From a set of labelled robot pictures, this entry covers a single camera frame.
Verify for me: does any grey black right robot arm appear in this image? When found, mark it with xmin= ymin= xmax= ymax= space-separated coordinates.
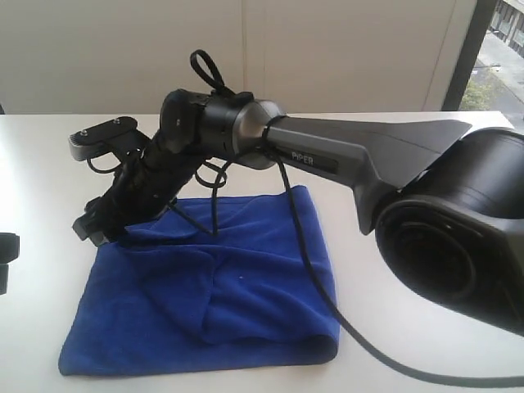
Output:
xmin=69 ymin=88 xmax=523 ymax=335

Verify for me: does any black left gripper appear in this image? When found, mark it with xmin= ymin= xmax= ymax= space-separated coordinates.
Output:
xmin=0 ymin=233 xmax=20 ymax=295

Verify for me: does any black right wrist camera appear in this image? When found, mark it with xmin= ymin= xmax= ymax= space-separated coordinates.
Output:
xmin=69 ymin=116 xmax=150 ymax=162

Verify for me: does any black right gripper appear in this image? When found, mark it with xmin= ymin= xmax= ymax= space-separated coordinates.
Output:
xmin=72 ymin=136 xmax=201 ymax=246

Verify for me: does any blue terry towel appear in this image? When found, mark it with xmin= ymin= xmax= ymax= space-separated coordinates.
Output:
xmin=58 ymin=186 xmax=340 ymax=377

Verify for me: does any dark window frame post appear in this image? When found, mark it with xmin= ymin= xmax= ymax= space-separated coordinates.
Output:
xmin=441 ymin=0 xmax=497 ymax=111

